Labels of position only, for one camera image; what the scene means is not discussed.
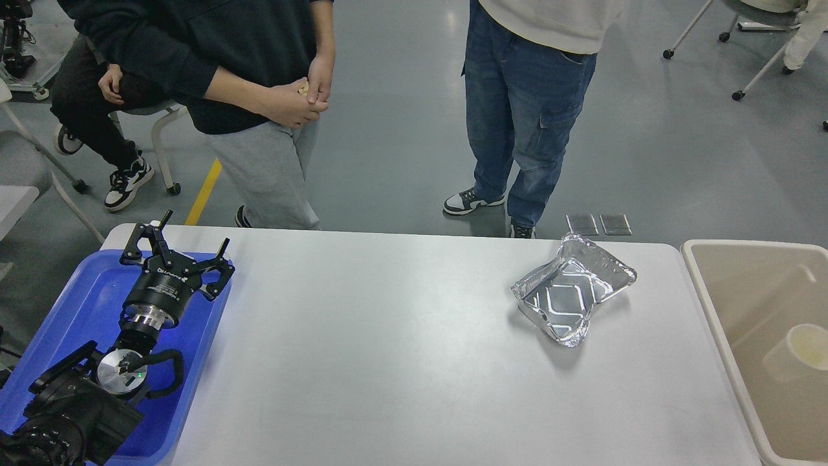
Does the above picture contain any person in grey sweatpants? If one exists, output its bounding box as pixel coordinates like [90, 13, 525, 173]
[60, 1, 335, 230]

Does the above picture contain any beige plastic bin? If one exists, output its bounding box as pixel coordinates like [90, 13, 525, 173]
[681, 239, 827, 465]

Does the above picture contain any right metal floor plate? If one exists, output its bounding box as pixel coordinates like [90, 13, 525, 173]
[599, 214, 633, 236]

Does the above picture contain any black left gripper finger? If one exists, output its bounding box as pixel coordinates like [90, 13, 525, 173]
[193, 238, 235, 302]
[120, 210, 174, 267]

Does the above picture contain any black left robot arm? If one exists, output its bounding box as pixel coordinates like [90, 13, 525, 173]
[2, 222, 235, 465]

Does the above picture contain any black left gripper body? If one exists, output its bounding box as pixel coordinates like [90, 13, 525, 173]
[122, 258, 204, 330]

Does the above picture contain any crumpled aluminium foil tray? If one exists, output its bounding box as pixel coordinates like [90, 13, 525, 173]
[510, 232, 638, 348]

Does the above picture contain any white side table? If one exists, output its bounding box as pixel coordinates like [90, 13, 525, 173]
[1, 185, 39, 241]

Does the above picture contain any chair at top right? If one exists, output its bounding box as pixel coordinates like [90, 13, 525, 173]
[662, 0, 809, 102]

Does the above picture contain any metal floor plate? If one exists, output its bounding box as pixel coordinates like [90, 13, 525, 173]
[599, 214, 633, 236]
[567, 214, 600, 236]

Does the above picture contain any white paper cup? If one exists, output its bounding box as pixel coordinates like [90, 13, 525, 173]
[762, 324, 827, 383]

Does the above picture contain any left metal floor plate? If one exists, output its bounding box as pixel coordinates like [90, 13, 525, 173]
[567, 214, 600, 236]

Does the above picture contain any person in blue jeans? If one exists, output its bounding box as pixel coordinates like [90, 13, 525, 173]
[443, 1, 629, 238]

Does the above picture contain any person in white top right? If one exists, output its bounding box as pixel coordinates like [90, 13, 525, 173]
[783, 1, 827, 74]

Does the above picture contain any blue plastic tray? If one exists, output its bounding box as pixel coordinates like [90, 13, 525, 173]
[1, 250, 230, 465]

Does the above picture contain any seated person in black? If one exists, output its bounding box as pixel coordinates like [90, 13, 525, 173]
[50, 35, 168, 212]

